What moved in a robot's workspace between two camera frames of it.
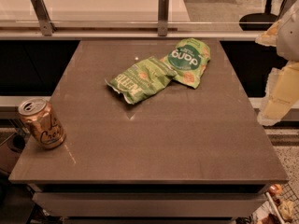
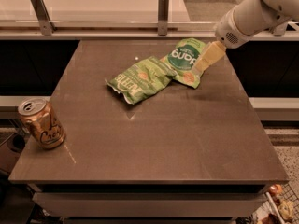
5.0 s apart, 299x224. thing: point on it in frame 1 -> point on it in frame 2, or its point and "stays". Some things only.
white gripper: [290, 36] -> [226, 30]
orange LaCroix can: [37, 113] stays
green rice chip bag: [189, 60] stays
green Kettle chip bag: [139, 80] stays
